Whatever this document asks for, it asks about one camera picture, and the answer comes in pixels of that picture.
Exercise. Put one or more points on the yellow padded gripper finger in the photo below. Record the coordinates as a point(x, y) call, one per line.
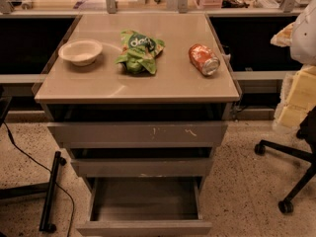
point(297, 99)

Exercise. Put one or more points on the orange soda can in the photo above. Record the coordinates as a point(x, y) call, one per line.
point(203, 59)

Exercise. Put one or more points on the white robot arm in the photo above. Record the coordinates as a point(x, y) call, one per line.
point(300, 37)

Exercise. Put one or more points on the grey drawer cabinet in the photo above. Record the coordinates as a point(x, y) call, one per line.
point(103, 91)

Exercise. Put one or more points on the open bottom grey drawer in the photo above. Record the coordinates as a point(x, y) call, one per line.
point(147, 207)

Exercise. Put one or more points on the middle grey drawer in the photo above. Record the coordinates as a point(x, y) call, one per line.
point(161, 167)

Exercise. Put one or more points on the top grey drawer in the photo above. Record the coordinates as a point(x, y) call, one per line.
point(138, 134)

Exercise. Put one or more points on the green chip bag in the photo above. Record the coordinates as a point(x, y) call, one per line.
point(139, 52)

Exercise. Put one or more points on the white paper bowl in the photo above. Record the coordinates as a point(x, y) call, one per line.
point(80, 52)

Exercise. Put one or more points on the black floor stand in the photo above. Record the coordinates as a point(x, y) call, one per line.
point(42, 188)

